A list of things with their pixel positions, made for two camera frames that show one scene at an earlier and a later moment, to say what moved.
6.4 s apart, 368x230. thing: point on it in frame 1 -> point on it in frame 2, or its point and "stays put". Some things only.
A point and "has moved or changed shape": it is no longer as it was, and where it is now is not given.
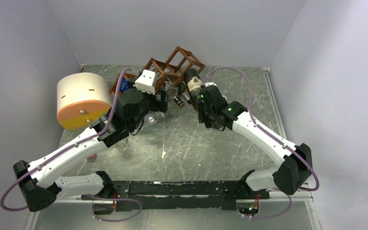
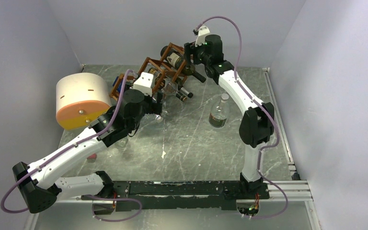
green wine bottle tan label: [182, 89] has moved or changed shape
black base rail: [166, 195] stays put
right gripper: [202, 118] -> [189, 49]
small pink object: [93, 156] stays put
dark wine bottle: [194, 80] -> [178, 60]
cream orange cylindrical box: [82, 98] stays put
